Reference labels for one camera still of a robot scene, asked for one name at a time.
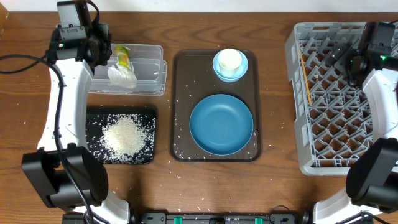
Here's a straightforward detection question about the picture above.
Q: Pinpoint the yellow green snack wrapper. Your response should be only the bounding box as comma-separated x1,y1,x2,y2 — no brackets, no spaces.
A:
115,45,132,70

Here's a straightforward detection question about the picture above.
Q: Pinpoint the wooden chopstick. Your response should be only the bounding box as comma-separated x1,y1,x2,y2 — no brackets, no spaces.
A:
299,49,313,106

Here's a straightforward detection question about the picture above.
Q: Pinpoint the white tissue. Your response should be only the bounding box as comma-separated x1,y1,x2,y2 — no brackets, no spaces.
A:
108,62,137,89

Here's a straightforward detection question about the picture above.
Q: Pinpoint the pile of white rice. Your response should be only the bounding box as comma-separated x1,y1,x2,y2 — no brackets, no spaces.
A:
90,113,156,163

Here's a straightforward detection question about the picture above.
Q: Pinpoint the dark blue plate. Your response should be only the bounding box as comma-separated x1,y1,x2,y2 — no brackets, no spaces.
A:
189,94,254,156

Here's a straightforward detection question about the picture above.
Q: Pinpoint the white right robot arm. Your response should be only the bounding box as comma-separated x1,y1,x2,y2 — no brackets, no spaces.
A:
308,22,397,224

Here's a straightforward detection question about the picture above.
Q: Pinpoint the grey dishwasher rack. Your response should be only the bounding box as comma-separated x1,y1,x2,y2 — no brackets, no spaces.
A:
284,21,398,177

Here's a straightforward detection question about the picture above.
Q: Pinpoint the clear plastic bin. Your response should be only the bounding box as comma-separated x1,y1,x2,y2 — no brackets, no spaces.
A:
89,44,167,96

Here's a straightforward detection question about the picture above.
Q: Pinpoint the light blue small bowl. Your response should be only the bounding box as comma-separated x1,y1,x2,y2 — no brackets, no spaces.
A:
212,50,248,83

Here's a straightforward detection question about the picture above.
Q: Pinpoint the black plastic tray bin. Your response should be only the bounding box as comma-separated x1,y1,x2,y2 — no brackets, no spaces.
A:
85,107,157,165

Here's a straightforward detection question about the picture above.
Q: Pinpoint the cream paper cup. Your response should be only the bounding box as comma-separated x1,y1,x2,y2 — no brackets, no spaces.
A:
218,49,242,78

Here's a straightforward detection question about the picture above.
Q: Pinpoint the brown serving tray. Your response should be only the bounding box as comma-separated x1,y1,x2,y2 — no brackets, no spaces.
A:
170,50,262,162

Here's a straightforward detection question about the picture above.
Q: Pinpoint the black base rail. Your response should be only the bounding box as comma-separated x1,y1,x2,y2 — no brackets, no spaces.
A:
129,212,312,224

